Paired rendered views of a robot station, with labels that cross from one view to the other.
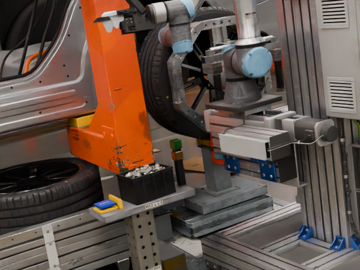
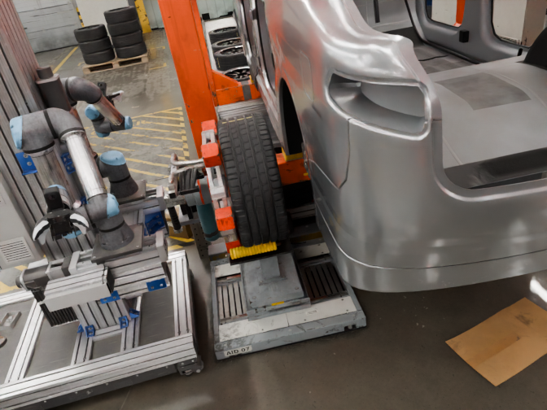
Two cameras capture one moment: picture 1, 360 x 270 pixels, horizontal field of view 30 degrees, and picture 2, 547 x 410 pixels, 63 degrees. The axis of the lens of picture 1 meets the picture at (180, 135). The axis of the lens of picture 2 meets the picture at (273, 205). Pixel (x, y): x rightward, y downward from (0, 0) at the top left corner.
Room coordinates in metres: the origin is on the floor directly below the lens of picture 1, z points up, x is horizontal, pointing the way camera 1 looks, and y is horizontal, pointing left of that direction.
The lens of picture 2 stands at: (4.28, -1.98, 1.89)
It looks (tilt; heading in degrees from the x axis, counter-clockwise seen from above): 31 degrees down; 114
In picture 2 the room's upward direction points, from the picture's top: 10 degrees counter-clockwise
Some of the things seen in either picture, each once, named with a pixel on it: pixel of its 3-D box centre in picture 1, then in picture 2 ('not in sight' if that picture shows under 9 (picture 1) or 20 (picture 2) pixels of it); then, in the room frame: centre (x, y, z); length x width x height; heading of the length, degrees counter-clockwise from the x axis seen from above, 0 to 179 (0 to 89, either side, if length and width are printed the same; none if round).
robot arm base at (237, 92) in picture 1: (241, 87); (121, 183); (2.66, -0.27, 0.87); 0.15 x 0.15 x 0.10
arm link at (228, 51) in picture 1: (238, 59); (113, 164); (2.66, -0.27, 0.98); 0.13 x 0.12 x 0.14; 17
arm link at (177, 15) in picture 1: (178, 10); (94, 111); (2.46, -0.06, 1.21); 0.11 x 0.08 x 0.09; 107
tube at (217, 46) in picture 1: (212, 41); (187, 152); (3.09, -0.21, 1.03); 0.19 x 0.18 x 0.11; 28
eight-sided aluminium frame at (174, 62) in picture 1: (221, 74); (220, 187); (3.25, -0.24, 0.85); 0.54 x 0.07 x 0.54; 118
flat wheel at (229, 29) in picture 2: not in sight; (225, 35); (0.25, 6.37, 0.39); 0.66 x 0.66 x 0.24
